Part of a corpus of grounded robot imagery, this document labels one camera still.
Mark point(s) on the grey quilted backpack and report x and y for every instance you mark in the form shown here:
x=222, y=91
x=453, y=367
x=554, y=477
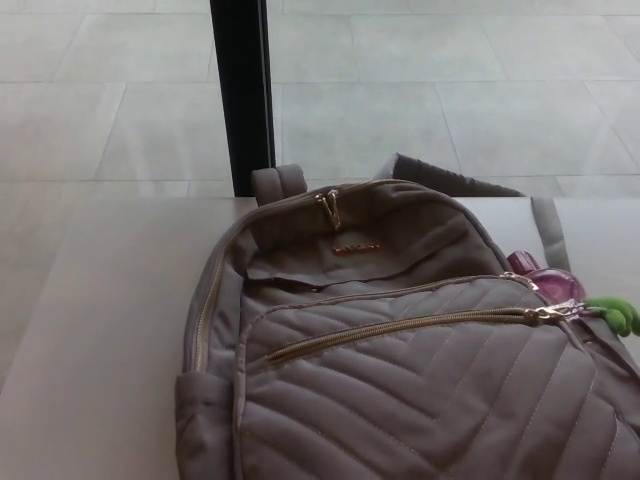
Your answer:
x=400, y=390

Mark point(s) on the pink transparent water bottle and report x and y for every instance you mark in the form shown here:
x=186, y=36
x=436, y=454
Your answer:
x=552, y=282

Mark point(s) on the black window frame post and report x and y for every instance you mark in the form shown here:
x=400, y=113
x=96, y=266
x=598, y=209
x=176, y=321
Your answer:
x=245, y=100

